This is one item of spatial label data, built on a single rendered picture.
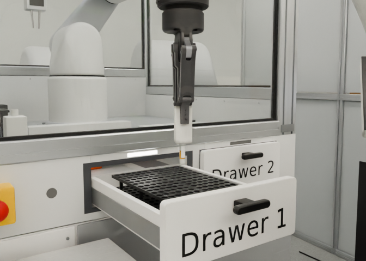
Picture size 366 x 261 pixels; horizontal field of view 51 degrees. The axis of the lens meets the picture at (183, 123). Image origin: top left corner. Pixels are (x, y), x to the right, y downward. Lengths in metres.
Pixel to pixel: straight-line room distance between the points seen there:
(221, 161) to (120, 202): 0.38
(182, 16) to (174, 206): 0.32
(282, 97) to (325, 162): 1.55
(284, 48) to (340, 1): 1.49
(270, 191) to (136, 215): 0.24
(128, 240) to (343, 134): 1.89
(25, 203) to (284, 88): 0.79
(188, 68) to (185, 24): 0.08
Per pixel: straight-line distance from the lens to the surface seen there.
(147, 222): 0.67
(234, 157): 1.08
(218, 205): 0.64
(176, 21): 0.68
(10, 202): 0.80
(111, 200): 0.79
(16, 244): 0.88
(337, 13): 2.69
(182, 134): 0.70
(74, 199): 0.88
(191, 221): 0.61
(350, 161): 2.61
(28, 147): 0.83
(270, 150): 1.18
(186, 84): 0.66
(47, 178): 0.85
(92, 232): 0.92
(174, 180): 0.82
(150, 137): 0.93
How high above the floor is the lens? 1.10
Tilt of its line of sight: 6 degrees down
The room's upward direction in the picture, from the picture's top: straight up
